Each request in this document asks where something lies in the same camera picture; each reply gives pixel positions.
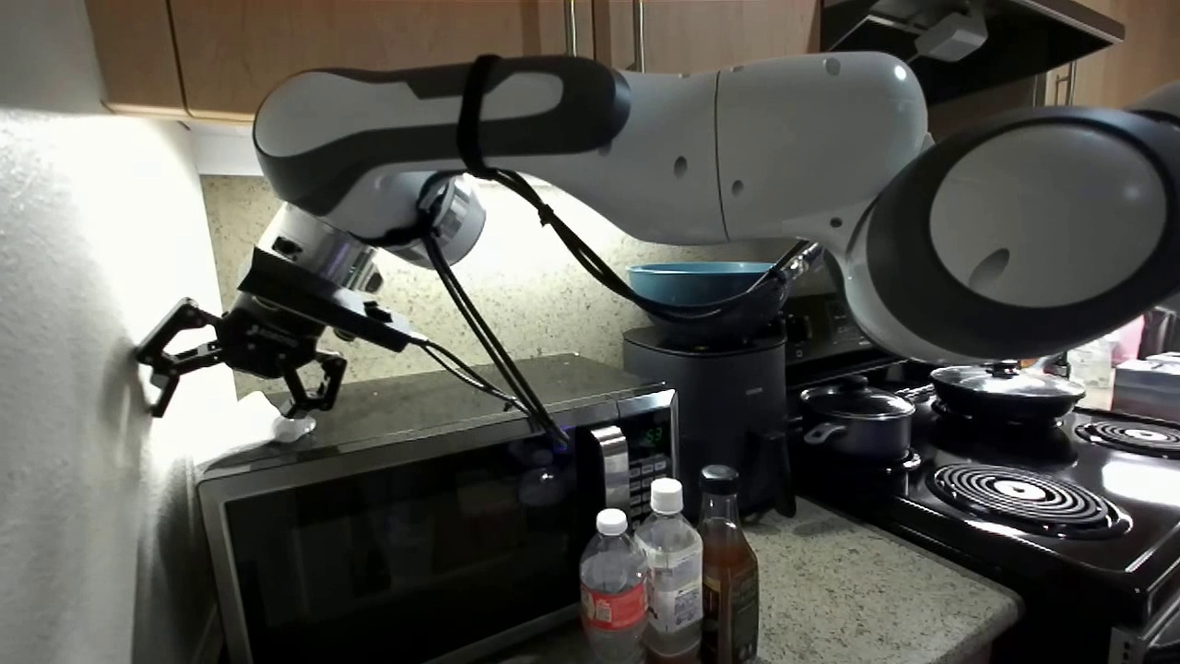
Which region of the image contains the black air fryer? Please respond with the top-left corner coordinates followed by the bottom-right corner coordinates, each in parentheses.
top-left (625, 329), bottom-right (796, 521)

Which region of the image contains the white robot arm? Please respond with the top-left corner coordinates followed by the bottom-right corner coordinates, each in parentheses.
top-left (138, 53), bottom-right (1180, 390)

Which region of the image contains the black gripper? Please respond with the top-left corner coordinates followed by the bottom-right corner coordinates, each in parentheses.
top-left (133, 251), bottom-right (412, 417)

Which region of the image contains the black stainless microwave oven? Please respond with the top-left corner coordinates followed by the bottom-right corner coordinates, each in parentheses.
top-left (200, 358), bottom-right (677, 664)

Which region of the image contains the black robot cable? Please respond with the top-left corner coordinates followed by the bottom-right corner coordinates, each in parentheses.
top-left (364, 53), bottom-right (825, 450)

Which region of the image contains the white cleaning cloth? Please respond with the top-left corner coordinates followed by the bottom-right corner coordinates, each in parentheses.
top-left (272, 417), bottom-right (318, 441)

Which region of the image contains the black pot with glass lid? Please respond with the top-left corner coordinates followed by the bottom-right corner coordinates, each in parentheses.
top-left (792, 385), bottom-right (916, 509)

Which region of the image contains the dark blue bowl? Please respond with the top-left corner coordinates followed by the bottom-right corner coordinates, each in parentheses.
top-left (630, 262), bottom-right (785, 345)

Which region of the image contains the dark brown sauce bottle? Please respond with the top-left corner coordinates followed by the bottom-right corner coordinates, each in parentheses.
top-left (699, 464), bottom-right (759, 664)

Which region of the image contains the black frying pan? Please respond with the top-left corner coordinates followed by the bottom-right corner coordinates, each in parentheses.
top-left (916, 366), bottom-right (1083, 427)

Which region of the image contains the clear white-label water bottle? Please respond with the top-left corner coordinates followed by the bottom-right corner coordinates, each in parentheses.
top-left (635, 476), bottom-right (704, 664)

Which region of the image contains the wooden upper cabinet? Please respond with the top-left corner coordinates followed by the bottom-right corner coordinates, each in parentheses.
top-left (84, 0), bottom-right (823, 120)

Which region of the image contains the clear red-label water bottle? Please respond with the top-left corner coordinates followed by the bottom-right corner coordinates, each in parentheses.
top-left (581, 509), bottom-right (648, 664)

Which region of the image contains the black electric stove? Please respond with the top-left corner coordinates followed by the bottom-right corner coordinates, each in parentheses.
top-left (785, 350), bottom-right (1180, 664)

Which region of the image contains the black range hood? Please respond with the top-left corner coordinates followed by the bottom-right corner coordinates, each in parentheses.
top-left (819, 0), bottom-right (1124, 104)

